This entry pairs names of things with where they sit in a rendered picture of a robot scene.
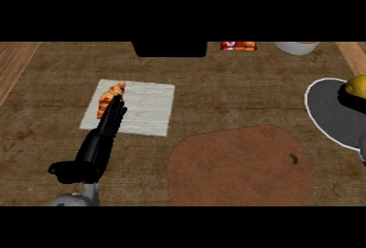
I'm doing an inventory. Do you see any red orange packet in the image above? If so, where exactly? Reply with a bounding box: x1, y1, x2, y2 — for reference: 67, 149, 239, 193
219, 41, 259, 51

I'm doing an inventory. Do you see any orange croissant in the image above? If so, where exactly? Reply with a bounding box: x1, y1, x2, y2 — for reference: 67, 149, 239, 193
96, 80, 127, 120

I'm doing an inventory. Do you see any black appliance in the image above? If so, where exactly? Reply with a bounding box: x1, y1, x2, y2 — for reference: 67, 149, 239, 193
132, 41, 210, 59

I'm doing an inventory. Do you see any yellow lemon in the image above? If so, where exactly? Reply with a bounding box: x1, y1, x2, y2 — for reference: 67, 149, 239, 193
344, 75, 366, 100

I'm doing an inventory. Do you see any white cloth placemat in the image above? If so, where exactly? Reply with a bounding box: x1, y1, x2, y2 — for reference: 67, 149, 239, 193
78, 78, 177, 138

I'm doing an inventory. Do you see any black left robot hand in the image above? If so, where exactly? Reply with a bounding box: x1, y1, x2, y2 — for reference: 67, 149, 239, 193
47, 95, 130, 185

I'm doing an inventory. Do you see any dark grey pan white rim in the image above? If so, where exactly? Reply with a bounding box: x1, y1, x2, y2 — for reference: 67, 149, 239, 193
303, 77, 366, 153

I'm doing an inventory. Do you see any white cup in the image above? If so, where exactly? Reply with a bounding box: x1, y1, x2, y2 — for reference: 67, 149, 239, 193
273, 41, 322, 56

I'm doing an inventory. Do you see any brown round cutting board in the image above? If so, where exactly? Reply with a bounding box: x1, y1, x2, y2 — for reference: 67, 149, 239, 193
166, 124, 315, 207

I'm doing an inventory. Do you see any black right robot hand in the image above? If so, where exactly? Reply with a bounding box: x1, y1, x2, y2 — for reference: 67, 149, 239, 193
338, 84, 366, 114

